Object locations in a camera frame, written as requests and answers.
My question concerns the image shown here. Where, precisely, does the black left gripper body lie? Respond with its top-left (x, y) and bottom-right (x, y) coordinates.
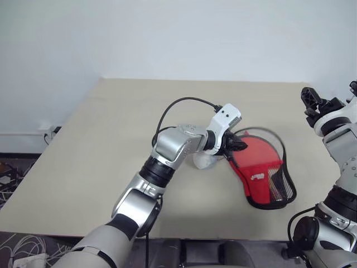
top-left (222, 130), bottom-right (238, 155)

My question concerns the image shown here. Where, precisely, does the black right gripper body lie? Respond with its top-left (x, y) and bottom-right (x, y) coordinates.
top-left (305, 97), bottom-right (347, 127)

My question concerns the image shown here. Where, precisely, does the blue and white plush toy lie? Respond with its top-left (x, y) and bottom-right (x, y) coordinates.
top-left (194, 153), bottom-right (217, 170)

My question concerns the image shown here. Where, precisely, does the red paddle case black mesh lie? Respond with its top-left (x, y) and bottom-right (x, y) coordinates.
top-left (227, 127), bottom-right (297, 209)

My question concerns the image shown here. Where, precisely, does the white power strip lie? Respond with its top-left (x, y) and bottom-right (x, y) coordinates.
top-left (13, 252), bottom-right (49, 268)

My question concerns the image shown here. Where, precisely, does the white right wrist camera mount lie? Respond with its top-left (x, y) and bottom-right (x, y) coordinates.
top-left (313, 102), bottom-right (357, 137)

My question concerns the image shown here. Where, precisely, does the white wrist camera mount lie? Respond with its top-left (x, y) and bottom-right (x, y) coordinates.
top-left (313, 102), bottom-right (357, 137)
top-left (205, 103), bottom-right (242, 156)

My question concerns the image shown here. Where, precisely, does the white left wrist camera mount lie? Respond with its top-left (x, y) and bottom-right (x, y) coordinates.
top-left (205, 103), bottom-right (242, 156)

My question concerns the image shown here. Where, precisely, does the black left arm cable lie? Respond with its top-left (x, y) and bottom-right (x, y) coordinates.
top-left (151, 97), bottom-right (223, 149)

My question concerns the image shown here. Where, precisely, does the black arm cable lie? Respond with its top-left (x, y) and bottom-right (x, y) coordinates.
top-left (286, 205), bottom-right (317, 246)
top-left (151, 97), bottom-right (223, 149)

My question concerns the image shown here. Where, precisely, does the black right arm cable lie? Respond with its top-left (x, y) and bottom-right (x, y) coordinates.
top-left (286, 205), bottom-right (317, 246)

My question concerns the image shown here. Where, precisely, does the white wall socket with plug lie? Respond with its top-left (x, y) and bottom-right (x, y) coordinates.
top-left (41, 125), bottom-right (62, 143)

